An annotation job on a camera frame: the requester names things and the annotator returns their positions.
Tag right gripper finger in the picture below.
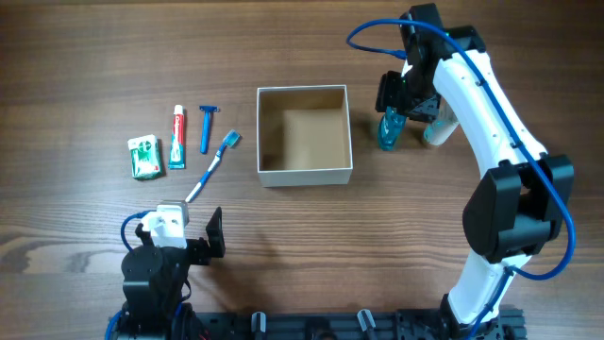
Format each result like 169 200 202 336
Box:
375 71 404 112
407 96 441 124

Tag white lotion tube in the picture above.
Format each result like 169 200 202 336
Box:
423 99 459 147

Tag blue mouthwash bottle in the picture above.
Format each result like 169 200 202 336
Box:
377 107 407 151

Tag green Dettol soap bar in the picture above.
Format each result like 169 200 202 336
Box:
127 134 162 180

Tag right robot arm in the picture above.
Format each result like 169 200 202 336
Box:
376 4 577 339

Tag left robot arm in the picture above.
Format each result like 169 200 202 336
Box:
105 201 226 340

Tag red teal toothpaste tube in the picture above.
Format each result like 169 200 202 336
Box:
169 105 185 169

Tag blue white toothbrush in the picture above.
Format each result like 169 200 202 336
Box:
185 129 241 203

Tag white cardboard box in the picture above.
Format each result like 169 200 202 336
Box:
257 85 354 187

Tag blue disposable razor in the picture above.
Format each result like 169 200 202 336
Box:
199 106 220 154

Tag right blue cable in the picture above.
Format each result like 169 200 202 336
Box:
345 17 578 340

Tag blue cable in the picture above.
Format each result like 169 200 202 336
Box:
345 17 578 340
119 210 155 253

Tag left blue cable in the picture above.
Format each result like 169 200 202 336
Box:
119 210 155 253

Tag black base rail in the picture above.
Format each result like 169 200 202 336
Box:
105 305 528 340

